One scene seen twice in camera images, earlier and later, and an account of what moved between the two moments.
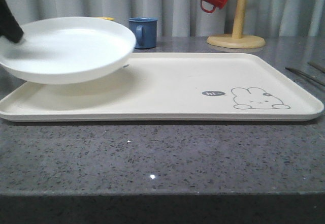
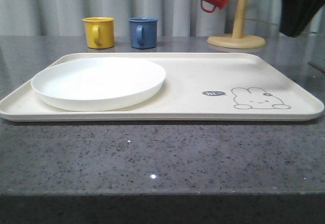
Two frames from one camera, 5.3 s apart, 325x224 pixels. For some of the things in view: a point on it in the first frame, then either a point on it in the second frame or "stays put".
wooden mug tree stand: x=237 y=40 stays put
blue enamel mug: x=145 y=30 stays put
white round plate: x=66 y=50 → x=98 y=84
